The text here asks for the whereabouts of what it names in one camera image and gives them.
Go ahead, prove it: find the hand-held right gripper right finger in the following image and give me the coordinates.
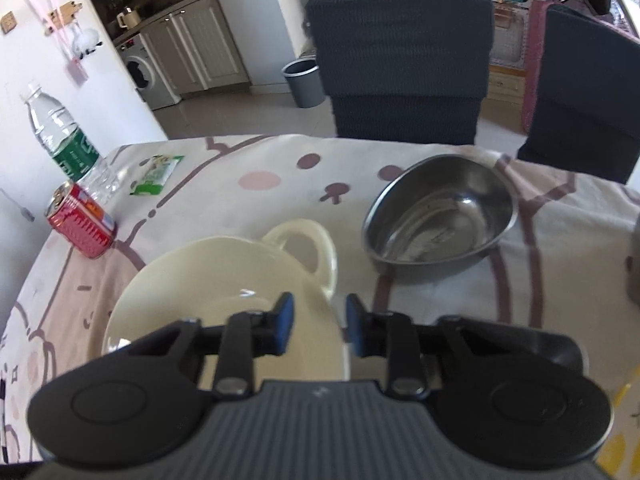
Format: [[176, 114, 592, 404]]
[[345, 294, 588, 401]]

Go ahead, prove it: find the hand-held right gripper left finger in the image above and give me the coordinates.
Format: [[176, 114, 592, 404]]
[[107, 291, 297, 402]]

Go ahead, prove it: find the teardrop steel bowl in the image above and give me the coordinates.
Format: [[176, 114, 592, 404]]
[[362, 155, 519, 276]]

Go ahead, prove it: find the bear print tablecloth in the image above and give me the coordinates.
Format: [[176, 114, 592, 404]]
[[0, 134, 640, 466]]

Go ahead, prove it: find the green snack packet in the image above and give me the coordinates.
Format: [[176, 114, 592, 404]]
[[129, 154, 185, 197]]

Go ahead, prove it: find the red drink can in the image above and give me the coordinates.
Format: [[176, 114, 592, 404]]
[[45, 181, 117, 260]]

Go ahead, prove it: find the grey trash bin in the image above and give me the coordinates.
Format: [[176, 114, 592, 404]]
[[281, 58, 325, 109]]

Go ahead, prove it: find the dark grey chair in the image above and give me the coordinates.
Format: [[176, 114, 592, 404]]
[[305, 0, 496, 146], [517, 4, 640, 185]]

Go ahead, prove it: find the silver washing machine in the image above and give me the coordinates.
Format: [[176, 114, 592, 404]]
[[116, 35, 181, 111]]

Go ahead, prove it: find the beige kitchen cabinet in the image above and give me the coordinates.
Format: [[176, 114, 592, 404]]
[[140, 0, 251, 101]]

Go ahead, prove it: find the wooden drawer cabinet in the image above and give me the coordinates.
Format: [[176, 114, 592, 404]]
[[487, 0, 531, 106]]

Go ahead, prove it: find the clear water bottle green label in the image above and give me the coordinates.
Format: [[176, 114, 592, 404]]
[[20, 82, 121, 206]]

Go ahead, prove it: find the pink fabric cabinet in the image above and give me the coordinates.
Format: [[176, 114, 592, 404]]
[[522, 0, 551, 133]]

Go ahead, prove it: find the white plush toy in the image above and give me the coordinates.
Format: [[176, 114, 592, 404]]
[[70, 25, 105, 58]]

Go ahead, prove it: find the grey cable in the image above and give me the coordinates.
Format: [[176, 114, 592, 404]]
[[0, 187, 36, 223]]

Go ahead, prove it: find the pink lanyard card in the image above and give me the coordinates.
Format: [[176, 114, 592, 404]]
[[40, 0, 90, 86]]

